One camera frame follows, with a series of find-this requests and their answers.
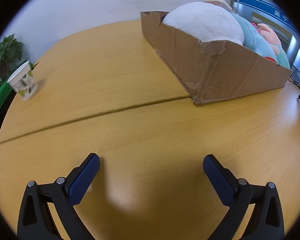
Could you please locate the brown cardboard box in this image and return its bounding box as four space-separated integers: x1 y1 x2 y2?
140 11 293 105

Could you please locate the light blue plush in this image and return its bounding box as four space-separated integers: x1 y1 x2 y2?
236 14 277 59

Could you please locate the large green potted plant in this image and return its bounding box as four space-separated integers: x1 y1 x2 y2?
0 34 25 98

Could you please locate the glass partition with blue stripe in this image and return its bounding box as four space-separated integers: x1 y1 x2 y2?
231 0 300 85

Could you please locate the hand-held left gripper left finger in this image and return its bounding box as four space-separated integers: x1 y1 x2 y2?
17 152 101 240

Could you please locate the printed paper cup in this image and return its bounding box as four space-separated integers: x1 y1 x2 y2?
7 60 38 101

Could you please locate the teal pink green plush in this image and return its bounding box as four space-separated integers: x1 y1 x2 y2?
256 23 290 68

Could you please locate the black and white panda plush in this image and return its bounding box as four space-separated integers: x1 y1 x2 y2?
163 2 245 45

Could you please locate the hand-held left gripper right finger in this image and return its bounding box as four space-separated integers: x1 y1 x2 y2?
203 154 285 240

